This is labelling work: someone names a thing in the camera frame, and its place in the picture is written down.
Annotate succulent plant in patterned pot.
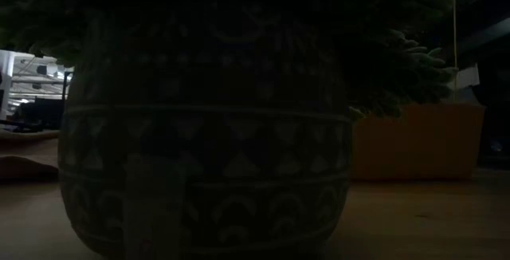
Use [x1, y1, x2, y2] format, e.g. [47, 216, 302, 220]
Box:
[0, 0, 459, 260]

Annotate yellow plastic bin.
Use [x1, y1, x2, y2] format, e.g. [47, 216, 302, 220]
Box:
[350, 102, 486, 182]

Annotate black monitor screen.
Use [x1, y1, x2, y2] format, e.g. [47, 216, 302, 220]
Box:
[15, 96, 67, 132]

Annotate beige cloth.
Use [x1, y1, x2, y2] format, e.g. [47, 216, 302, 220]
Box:
[0, 129, 61, 179]

